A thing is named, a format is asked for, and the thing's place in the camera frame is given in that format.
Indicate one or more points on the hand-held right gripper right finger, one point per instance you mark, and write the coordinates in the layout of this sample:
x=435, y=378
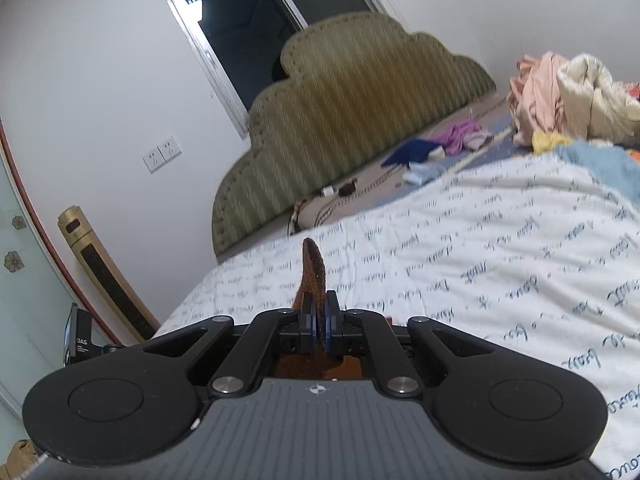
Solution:
x=330, y=327

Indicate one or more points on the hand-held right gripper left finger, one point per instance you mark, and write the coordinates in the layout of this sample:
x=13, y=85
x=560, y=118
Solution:
x=307, y=325

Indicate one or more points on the brown knitted cloth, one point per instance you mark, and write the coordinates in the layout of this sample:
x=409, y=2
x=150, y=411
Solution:
x=312, y=267

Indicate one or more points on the pink clothes pile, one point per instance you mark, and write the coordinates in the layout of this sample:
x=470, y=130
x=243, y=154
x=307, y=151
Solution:
x=537, y=95

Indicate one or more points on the pile of pastel clothes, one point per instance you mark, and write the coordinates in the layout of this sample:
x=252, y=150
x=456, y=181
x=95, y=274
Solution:
x=595, y=95

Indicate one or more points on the gold tower air conditioner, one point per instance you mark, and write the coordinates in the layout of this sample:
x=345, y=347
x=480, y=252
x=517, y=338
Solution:
x=95, y=260

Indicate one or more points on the patterned pillow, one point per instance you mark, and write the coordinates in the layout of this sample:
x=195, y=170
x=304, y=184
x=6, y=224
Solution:
x=320, y=212

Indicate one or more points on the tan object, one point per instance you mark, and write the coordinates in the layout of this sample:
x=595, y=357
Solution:
x=17, y=457

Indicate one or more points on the small white object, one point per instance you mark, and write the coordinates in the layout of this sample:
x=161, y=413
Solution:
x=329, y=192

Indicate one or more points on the white printed blanket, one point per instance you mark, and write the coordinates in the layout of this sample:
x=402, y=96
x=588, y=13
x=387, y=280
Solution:
x=450, y=260

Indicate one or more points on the small dark object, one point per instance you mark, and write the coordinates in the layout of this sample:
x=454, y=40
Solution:
x=347, y=189

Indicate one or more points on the small light blue cloth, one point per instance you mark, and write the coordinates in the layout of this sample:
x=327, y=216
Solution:
x=420, y=174

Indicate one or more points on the navy blue cloth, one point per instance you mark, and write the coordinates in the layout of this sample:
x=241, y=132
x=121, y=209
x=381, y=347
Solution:
x=412, y=151

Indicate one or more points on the olive striped headboard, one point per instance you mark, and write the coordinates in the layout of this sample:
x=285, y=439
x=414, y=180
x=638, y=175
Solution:
x=325, y=110

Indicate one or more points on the purple cloth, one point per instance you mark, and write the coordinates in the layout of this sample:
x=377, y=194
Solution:
x=457, y=137

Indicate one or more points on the small yellow cloth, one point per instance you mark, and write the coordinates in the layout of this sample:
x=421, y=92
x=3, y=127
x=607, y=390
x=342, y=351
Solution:
x=550, y=141

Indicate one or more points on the aluminium framed window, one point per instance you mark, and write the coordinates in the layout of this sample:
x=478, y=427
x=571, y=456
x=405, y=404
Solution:
x=240, y=25

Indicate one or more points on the light blue towel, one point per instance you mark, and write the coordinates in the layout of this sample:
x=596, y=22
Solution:
x=605, y=165

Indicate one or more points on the white wall socket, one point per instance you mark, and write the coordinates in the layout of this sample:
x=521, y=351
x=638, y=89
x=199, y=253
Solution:
x=170, y=148
x=152, y=160

